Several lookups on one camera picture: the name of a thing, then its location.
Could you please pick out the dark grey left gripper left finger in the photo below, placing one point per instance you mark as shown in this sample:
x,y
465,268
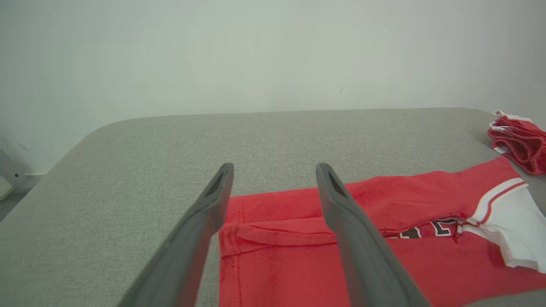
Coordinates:
x,y
187,247

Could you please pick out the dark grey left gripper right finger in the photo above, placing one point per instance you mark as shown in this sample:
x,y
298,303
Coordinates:
x,y
362,251

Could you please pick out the red jersey with white sleeves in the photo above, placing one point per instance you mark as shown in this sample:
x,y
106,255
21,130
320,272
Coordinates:
x,y
298,264

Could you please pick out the red Bulls 23 shorts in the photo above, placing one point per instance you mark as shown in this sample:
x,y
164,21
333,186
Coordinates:
x,y
520,143

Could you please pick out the dark floor object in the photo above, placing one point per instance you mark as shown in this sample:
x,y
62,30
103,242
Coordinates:
x,y
13,177

